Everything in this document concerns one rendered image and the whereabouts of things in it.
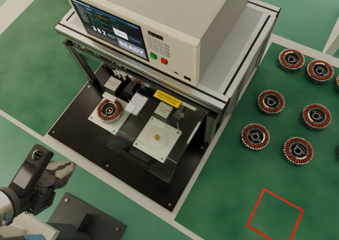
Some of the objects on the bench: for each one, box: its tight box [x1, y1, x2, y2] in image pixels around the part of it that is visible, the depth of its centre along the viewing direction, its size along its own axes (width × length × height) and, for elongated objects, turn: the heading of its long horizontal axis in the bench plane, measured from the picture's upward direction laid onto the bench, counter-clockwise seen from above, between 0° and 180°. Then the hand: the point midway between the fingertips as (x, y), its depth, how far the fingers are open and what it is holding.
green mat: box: [0, 0, 100, 137], centre depth 145 cm, size 94×61×1 cm, turn 151°
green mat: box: [174, 42, 339, 240], centre depth 111 cm, size 94×61×1 cm, turn 151°
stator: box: [300, 103, 331, 131], centre depth 114 cm, size 11×11×4 cm
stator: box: [257, 90, 285, 116], centre depth 118 cm, size 11×11×4 cm
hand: (72, 163), depth 75 cm, fingers closed
